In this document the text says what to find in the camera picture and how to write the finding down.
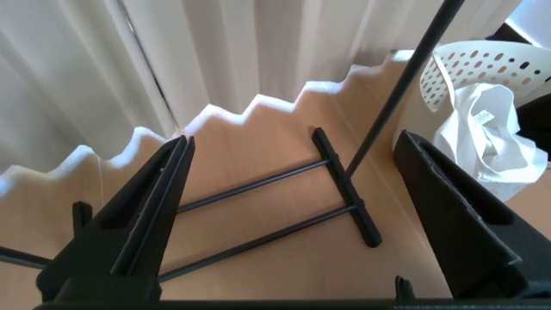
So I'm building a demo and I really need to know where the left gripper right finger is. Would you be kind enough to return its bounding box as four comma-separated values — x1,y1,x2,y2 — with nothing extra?
393,129,551,301

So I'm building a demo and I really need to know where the white laundry basket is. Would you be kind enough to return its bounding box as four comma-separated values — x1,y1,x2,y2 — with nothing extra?
391,40,551,150

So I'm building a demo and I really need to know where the black clothes rack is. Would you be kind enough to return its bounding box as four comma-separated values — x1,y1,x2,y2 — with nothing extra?
0,0,467,284

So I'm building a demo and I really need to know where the beige curtain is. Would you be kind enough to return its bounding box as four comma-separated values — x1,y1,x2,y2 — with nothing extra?
0,0,524,176

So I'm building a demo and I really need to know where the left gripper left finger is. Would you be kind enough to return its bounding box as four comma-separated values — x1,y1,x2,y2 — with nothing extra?
36,134,196,302

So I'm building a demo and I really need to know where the white printed t-shirt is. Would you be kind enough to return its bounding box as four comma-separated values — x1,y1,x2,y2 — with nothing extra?
431,82,549,203

